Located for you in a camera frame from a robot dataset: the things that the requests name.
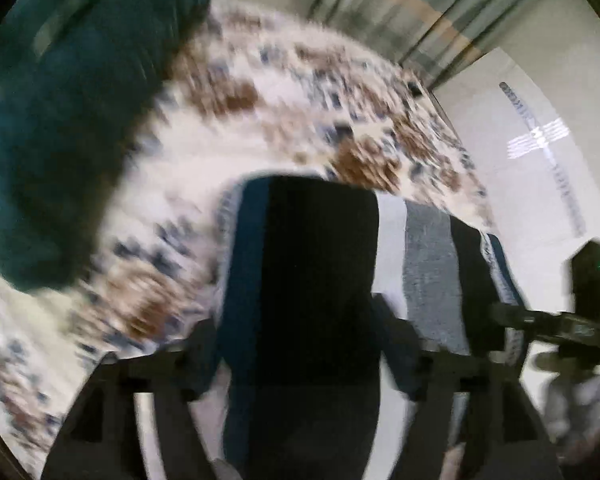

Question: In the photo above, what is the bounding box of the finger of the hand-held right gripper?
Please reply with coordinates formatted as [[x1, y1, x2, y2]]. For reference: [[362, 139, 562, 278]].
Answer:
[[489, 302, 537, 335]]

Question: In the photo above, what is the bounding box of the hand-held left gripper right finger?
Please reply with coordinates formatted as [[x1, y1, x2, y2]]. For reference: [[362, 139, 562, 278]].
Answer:
[[371, 293, 565, 480]]

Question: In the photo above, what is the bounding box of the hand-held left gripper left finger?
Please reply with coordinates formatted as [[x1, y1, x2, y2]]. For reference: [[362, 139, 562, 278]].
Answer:
[[41, 316, 222, 480]]

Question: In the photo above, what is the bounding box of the striped knit sweater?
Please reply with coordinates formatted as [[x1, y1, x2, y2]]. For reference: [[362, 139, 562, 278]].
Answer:
[[214, 174, 529, 480]]

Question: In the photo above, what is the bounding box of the person's right forearm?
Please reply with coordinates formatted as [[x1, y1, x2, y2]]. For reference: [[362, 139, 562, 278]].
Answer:
[[542, 370, 600, 463]]

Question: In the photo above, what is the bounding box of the white headboard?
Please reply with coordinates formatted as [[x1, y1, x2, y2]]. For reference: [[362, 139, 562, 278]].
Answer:
[[431, 46, 600, 322]]

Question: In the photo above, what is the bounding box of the bed with floral sheet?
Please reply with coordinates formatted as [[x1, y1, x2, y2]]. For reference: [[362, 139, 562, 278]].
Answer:
[[0, 0, 497, 463]]

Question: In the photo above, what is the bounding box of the teal plush duvet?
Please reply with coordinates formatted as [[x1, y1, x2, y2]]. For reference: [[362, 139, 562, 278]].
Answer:
[[0, 0, 214, 292]]

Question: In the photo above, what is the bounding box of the wide teal curtain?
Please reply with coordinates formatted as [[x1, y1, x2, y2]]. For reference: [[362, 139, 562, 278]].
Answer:
[[300, 0, 557, 92]]

